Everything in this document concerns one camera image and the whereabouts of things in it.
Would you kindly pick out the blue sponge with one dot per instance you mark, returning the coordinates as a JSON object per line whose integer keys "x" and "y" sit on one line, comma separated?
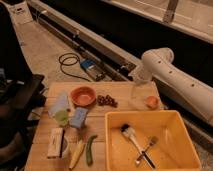
{"x": 79, "y": 117}

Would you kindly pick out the blue power box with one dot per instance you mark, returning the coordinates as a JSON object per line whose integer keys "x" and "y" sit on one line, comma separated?
{"x": 95, "y": 72}

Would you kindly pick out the green cucumber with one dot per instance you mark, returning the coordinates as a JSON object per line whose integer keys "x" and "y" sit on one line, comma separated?
{"x": 89, "y": 158}

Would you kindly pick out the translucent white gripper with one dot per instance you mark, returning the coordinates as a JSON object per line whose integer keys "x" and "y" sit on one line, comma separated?
{"x": 141, "y": 88}

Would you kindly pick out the light blue towel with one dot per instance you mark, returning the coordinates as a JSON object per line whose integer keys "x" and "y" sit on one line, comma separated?
{"x": 61, "y": 104}

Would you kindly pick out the red bowl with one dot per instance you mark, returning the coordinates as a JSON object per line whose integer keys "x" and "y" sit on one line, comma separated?
{"x": 83, "y": 96}

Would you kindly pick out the dark grape bunch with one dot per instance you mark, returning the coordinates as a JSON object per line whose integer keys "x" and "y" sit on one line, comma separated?
{"x": 106, "y": 100}

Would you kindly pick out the metal fork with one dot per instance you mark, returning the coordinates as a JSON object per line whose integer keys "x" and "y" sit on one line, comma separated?
{"x": 144, "y": 155}

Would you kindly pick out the black handled brush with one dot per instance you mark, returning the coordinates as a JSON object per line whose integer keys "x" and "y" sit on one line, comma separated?
{"x": 129, "y": 133}

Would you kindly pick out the green lime cup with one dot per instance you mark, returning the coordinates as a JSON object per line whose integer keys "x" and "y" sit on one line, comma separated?
{"x": 61, "y": 117}

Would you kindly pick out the yellow plastic bin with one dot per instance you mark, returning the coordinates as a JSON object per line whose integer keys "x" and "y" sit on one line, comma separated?
{"x": 174, "y": 150}

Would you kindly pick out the small orange cup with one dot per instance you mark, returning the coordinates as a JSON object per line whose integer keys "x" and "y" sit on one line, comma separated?
{"x": 152, "y": 102}

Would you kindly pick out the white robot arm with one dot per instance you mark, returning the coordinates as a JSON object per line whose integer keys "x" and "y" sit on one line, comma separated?
{"x": 186, "y": 90}

